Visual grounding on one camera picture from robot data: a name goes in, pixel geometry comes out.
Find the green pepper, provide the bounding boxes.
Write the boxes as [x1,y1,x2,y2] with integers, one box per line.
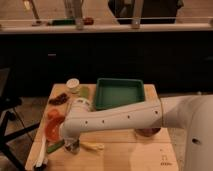
[46,140,64,154]

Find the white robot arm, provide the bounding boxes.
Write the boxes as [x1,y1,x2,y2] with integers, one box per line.
[59,95,213,171]

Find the small white cup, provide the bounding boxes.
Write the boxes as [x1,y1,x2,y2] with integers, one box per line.
[66,78,80,94]

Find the orange plastic bowl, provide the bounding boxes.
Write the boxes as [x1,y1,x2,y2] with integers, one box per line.
[45,117,64,142]

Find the orange toy fruit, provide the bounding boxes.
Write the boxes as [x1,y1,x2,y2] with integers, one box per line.
[47,109,60,120]

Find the dark red grapes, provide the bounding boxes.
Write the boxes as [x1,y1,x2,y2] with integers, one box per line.
[49,93,69,105]

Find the light green toy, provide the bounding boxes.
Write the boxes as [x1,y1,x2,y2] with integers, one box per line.
[79,86,90,99]

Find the green plastic bin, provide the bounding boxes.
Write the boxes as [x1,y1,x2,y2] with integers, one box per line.
[93,78,145,110]

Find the black office chair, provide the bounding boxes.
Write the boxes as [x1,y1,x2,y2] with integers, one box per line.
[0,68,39,171]

